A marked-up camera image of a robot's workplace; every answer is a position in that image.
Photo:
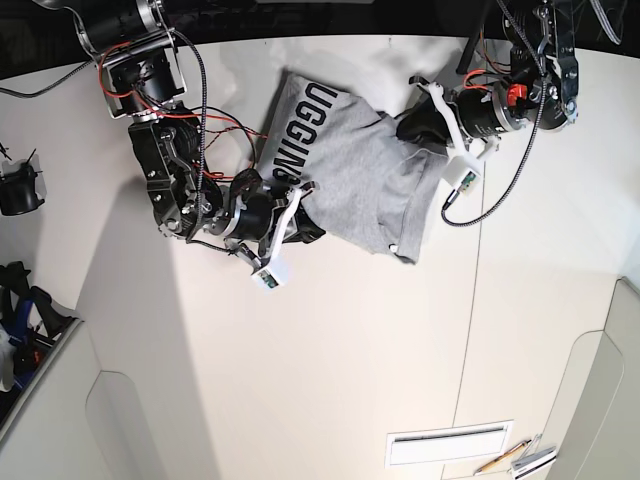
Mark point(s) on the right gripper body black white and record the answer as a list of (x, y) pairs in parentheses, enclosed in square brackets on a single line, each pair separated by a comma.
[(252, 214)]

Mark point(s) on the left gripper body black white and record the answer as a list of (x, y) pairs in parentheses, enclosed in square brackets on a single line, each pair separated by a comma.
[(479, 114)]

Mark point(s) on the grey T-shirt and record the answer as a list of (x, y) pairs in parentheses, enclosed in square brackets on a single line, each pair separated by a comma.
[(373, 189)]

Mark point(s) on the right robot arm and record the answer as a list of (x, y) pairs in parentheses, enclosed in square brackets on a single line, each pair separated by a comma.
[(134, 48)]

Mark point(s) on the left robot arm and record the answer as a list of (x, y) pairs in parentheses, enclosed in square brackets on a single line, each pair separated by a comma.
[(538, 84)]

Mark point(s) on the black cup-shaped holder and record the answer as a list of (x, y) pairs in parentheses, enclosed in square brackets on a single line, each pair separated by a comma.
[(18, 190)]

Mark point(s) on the black and blue tool pile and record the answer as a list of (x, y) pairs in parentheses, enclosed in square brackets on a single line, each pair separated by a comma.
[(30, 327)]

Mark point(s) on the white rectangular slot plate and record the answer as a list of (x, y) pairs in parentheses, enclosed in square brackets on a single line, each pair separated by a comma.
[(451, 445)]

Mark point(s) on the yellow pencil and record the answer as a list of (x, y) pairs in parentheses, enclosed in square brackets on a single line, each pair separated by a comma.
[(512, 451)]

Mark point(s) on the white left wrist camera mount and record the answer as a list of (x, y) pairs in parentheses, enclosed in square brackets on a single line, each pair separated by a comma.
[(465, 169)]

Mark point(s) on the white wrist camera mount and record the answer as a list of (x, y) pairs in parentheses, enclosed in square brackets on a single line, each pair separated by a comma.
[(465, 169), (269, 271)]

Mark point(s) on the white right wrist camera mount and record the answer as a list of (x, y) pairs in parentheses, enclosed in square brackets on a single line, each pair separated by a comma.
[(269, 271)]

